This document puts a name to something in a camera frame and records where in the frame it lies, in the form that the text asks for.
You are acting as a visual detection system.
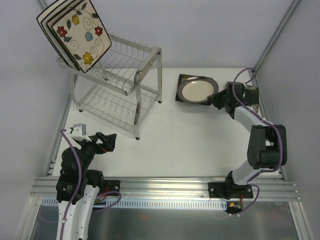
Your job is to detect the cream floral square plate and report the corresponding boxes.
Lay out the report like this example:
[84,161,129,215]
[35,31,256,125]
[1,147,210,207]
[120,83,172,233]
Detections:
[36,0,81,70]
[51,0,112,73]

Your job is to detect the round cream plate brown rim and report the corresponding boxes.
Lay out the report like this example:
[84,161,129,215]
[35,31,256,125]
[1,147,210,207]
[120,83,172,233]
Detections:
[176,76,219,104]

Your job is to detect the black dahlia square plate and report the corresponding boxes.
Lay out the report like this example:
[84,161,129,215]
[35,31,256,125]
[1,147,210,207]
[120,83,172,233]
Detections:
[243,85,260,113]

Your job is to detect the aluminium mounting rail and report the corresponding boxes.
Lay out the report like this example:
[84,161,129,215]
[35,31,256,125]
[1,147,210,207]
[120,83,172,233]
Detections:
[29,176,300,201]

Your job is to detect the left aluminium frame post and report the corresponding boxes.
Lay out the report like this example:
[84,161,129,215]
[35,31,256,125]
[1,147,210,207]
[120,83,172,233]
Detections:
[36,0,48,11]

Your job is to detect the aluminium frame post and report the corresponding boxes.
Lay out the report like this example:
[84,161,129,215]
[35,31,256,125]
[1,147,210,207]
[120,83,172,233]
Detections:
[36,0,48,11]
[254,0,302,72]

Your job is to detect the slotted cable duct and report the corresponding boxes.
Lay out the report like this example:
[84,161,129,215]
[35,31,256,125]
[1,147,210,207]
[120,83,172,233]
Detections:
[41,197,227,211]

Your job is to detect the white square plate black rim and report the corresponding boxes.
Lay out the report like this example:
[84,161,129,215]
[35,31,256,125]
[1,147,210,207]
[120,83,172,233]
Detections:
[36,0,71,67]

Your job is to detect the right aluminium frame post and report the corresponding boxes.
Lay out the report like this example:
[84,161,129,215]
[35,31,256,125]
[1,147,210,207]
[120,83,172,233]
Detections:
[254,0,302,72]

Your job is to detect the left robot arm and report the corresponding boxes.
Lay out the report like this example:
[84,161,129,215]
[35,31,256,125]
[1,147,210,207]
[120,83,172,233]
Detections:
[56,127,117,240]

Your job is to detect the steel two-tier dish rack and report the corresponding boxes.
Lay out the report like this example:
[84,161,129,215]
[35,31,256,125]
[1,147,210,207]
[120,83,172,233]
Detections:
[56,33,163,140]

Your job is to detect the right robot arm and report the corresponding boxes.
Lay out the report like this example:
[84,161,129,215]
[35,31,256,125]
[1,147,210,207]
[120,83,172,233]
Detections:
[208,81,287,200]

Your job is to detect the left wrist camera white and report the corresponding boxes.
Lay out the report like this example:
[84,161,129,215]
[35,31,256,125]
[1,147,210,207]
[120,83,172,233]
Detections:
[65,123,92,142]

